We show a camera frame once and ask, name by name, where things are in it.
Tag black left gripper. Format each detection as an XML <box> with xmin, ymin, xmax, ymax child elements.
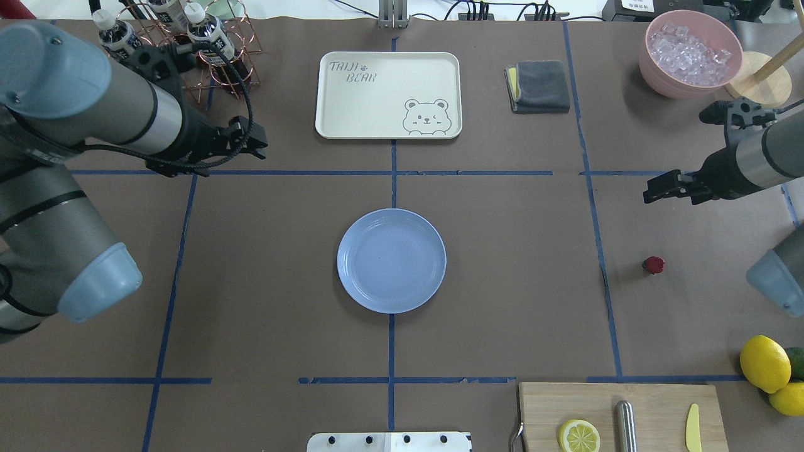
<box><xmin>146</xmin><ymin>116</ymin><xmax>269</xmax><ymax>177</ymax></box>

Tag yellow lemon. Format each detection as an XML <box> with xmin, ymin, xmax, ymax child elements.
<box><xmin>768</xmin><ymin>382</ymin><xmax>803</xmax><ymax>417</ymax></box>
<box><xmin>739</xmin><ymin>335</ymin><xmax>791</xmax><ymax>394</ymax></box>

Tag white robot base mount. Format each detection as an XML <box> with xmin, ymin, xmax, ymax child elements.
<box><xmin>307</xmin><ymin>431</ymin><xmax>473</xmax><ymax>451</ymax></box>

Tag steel cylinder black cap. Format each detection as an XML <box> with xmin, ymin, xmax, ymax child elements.
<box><xmin>616</xmin><ymin>400</ymin><xmax>638</xmax><ymax>451</ymax></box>

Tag bottle white cap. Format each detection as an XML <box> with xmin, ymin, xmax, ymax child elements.
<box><xmin>183</xmin><ymin>2</ymin><xmax>236</xmax><ymax>67</ymax></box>
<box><xmin>91</xmin><ymin>9</ymin><xmax>143</xmax><ymax>61</ymax></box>
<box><xmin>147</xmin><ymin>1</ymin><xmax>188</xmax><ymax>34</ymax></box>

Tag pink bowl of ice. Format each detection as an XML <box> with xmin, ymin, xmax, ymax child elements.
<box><xmin>639</xmin><ymin>9</ymin><xmax>743</xmax><ymax>99</ymax></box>

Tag bottle white cap right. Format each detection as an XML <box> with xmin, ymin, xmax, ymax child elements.
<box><xmin>183</xmin><ymin>2</ymin><xmax>236</xmax><ymax>67</ymax></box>

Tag round wooden stand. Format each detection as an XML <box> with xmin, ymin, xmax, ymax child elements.
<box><xmin>724</xmin><ymin>33</ymin><xmax>803</xmax><ymax>107</ymax></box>

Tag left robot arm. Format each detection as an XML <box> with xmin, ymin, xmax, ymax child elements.
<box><xmin>1</xmin><ymin>20</ymin><xmax>268</xmax><ymax>343</ymax></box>

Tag blue plastic plate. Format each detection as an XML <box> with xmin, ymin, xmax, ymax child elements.
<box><xmin>336</xmin><ymin>208</ymin><xmax>447</xmax><ymax>315</ymax></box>

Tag red strawberry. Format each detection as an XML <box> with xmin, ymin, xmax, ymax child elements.
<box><xmin>641</xmin><ymin>256</ymin><xmax>666</xmax><ymax>275</ymax></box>

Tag yellow lemon front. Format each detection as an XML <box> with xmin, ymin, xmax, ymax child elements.
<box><xmin>739</xmin><ymin>335</ymin><xmax>791</xmax><ymax>394</ymax></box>

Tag yellow plastic knife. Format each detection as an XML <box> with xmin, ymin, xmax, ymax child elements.
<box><xmin>685</xmin><ymin>403</ymin><xmax>702</xmax><ymax>452</ymax></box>

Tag yellow lemon back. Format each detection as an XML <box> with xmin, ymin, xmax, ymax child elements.
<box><xmin>768</xmin><ymin>382</ymin><xmax>803</xmax><ymax>417</ymax></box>

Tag cream bear tray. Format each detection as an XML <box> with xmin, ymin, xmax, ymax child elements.
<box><xmin>314</xmin><ymin>51</ymin><xmax>463</xmax><ymax>140</ymax></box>

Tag bottle white cap lower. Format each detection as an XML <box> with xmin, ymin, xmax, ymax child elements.
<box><xmin>147</xmin><ymin>1</ymin><xmax>188</xmax><ymax>34</ymax></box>

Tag wooden cutting board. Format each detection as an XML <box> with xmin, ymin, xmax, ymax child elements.
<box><xmin>519</xmin><ymin>382</ymin><xmax>729</xmax><ymax>451</ymax></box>

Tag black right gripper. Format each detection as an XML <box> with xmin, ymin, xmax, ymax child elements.
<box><xmin>643</xmin><ymin>151</ymin><xmax>742</xmax><ymax>205</ymax></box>

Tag half lemon slice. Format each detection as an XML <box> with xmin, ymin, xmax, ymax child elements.
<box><xmin>557</xmin><ymin>419</ymin><xmax>601</xmax><ymax>451</ymax></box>

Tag grey yellow folded cloth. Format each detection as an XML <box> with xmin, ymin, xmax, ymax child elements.
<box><xmin>504</xmin><ymin>60</ymin><xmax>570</xmax><ymax>114</ymax></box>

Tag copper wire bottle rack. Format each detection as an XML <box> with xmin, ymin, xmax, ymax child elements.
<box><xmin>111</xmin><ymin>1</ymin><xmax>263</xmax><ymax>109</ymax></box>

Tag bottle white cap left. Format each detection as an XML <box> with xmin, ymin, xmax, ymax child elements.
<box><xmin>91</xmin><ymin>9</ymin><xmax>143</xmax><ymax>61</ymax></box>

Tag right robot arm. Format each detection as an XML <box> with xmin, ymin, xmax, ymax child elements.
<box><xmin>643</xmin><ymin>97</ymin><xmax>803</xmax><ymax>318</ymax></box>

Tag green lime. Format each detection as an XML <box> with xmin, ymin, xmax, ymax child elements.
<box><xmin>785</xmin><ymin>347</ymin><xmax>804</xmax><ymax>382</ymax></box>

